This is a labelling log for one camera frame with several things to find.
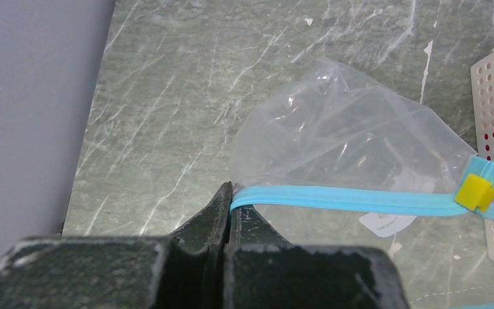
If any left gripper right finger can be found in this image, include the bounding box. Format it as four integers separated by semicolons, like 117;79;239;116
223;206;409;308

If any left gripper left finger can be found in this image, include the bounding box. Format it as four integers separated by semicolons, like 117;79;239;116
0;182;232;308

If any clear zip top bag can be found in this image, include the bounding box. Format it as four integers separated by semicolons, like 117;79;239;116
230;59;494;308

